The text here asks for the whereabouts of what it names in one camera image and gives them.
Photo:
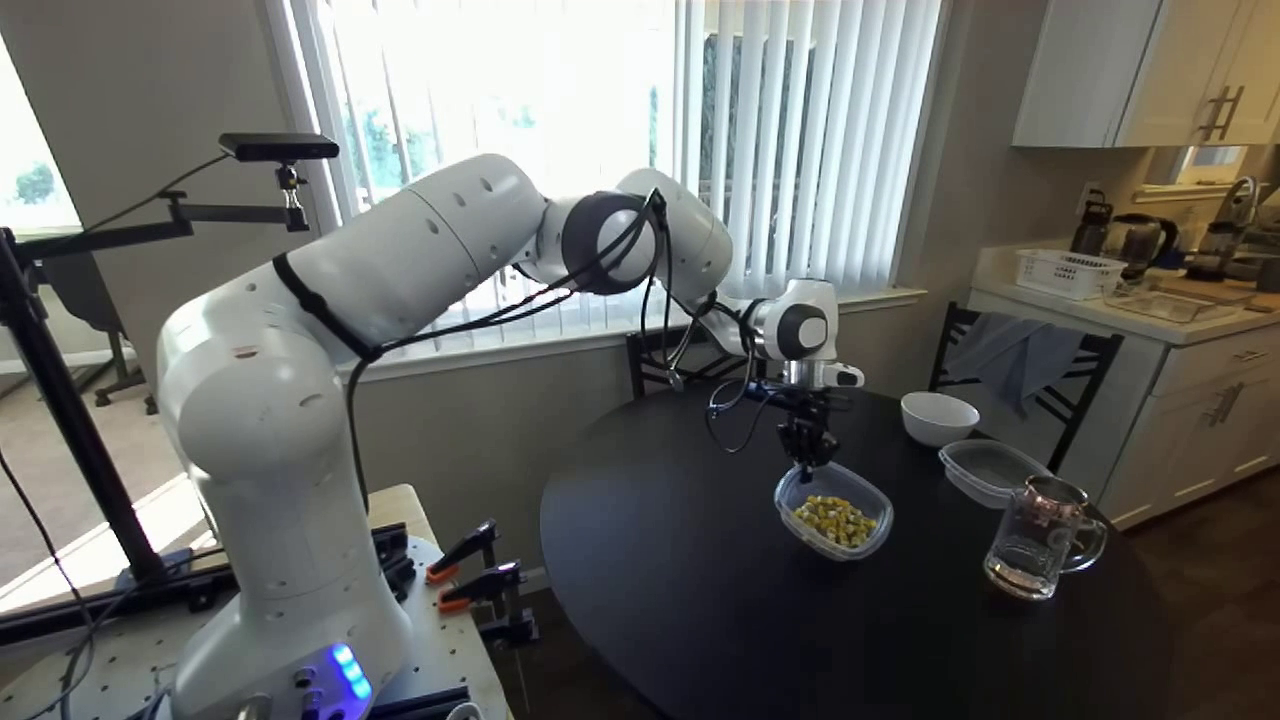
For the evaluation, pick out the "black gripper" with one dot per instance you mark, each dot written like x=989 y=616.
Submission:
x=804 y=407

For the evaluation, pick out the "clear plastic lunch box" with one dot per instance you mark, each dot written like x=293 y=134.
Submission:
x=834 y=545

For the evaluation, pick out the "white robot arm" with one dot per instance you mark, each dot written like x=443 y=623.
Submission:
x=401 y=253

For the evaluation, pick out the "yellow candy pile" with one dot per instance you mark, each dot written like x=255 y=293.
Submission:
x=837 y=523

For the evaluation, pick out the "white ceramic bowl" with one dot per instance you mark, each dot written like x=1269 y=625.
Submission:
x=941 y=419

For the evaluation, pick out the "clear glass bowl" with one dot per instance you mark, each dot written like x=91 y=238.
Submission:
x=994 y=470

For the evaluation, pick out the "grey blue cloth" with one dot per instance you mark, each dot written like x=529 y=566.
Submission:
x=1015 y=361

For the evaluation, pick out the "clear glass mug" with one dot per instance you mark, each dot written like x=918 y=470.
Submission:
x=1042 y=542

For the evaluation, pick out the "black chair with cloth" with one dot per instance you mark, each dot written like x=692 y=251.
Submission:
x=1102 y=361

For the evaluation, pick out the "clear container on counter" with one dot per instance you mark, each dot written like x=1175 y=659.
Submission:
x=1067 y=270

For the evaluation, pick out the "white vertical window blinds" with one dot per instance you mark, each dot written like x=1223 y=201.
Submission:
x=812 y=134

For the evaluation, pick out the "black clamp orange tip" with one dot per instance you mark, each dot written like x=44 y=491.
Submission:
x=465 y=545
x=483 y=584

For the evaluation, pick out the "black coffee maker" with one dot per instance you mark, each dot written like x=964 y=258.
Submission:
x=1142 y=243

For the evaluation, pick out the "white kitchen counter cabinet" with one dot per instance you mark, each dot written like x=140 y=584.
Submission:
x=1203 y=400

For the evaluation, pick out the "light robot mounting table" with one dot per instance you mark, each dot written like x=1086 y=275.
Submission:
x=424 y=625

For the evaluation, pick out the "dark kitchen appliance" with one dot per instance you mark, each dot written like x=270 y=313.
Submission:
x=1231 y=225

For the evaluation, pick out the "white upper kitchen cabinet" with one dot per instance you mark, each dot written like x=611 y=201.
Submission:
x=1133 y=64

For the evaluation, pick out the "black camera on stand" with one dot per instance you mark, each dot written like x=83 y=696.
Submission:
x=279 y=145

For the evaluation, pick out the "black camera stand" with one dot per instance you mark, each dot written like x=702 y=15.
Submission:
x=64 y=400

